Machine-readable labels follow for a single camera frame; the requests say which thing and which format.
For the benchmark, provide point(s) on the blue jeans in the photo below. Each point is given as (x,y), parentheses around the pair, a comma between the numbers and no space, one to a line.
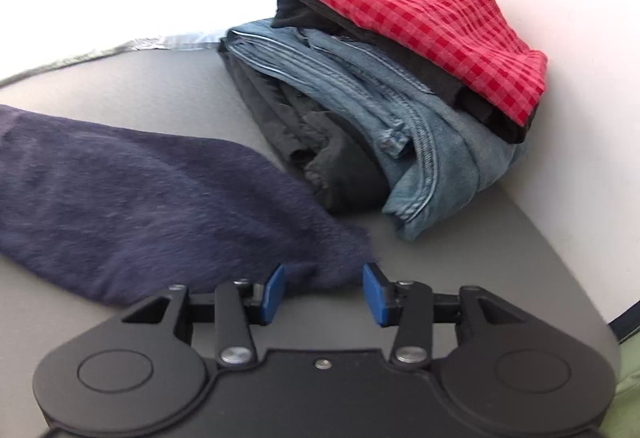
(440,158)

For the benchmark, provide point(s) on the red checked cloth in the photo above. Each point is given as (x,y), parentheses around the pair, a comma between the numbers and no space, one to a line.
(425,18)

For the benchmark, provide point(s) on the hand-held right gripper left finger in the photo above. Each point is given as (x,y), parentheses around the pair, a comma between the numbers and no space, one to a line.
(272,293)

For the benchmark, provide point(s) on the green cloth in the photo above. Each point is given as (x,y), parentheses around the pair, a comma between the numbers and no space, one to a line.
(625,393)

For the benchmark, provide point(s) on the dark grey garment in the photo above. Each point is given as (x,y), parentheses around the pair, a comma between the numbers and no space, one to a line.
(300,128)

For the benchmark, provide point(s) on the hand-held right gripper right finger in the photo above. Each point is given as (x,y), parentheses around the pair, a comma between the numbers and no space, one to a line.
(375,293)

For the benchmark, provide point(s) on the black garment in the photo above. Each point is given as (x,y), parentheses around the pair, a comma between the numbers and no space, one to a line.
(310,13)

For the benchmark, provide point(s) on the navy fuzzy sweater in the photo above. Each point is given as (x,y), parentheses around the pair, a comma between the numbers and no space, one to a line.
(150,198)

